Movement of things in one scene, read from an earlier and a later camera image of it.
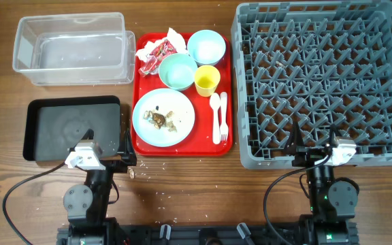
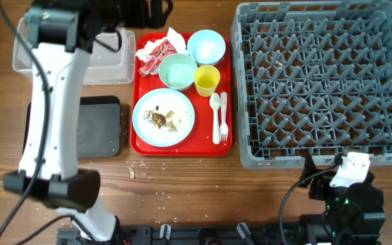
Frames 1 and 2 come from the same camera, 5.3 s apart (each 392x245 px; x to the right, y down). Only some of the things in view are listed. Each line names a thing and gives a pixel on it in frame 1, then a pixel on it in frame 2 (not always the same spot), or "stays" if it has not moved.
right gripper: x=294 y=146 → x=314 y=189
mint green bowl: x=177 y=71 stays
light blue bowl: x=206 y=46 stays
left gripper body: x=109 y=164 → x=133 y=13
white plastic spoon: x=215 y=103 stays
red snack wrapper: x=152 y=63 stays
